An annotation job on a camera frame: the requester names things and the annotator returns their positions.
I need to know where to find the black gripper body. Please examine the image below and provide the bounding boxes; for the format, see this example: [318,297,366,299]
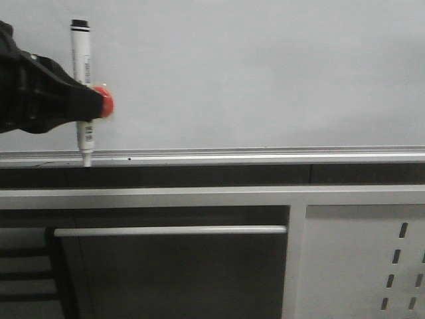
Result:
[1,21,37,134]

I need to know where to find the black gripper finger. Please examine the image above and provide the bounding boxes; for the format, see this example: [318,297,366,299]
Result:
[31,56,103,134]

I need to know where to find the red round magnet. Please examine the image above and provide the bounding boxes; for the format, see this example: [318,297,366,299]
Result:
[92,85,115,118]

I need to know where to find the white black dry-erase marker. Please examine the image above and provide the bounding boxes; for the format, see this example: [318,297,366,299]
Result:
[70,19,95,167]

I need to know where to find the white whiteboard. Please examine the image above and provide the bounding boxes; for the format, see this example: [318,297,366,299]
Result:
[1,1,424,151]

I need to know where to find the white perforated metal panel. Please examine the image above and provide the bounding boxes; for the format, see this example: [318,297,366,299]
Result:
[296,205,424,318]

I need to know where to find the grey panel with white rail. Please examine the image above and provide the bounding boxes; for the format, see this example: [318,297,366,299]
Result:
[54,225,287,318]

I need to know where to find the white metal table frame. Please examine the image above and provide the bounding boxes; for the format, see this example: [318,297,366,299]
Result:
[1,185,424,318]

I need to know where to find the aluminium whiteboard tray rail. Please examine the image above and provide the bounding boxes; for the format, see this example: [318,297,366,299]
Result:
[0,145,425,168]

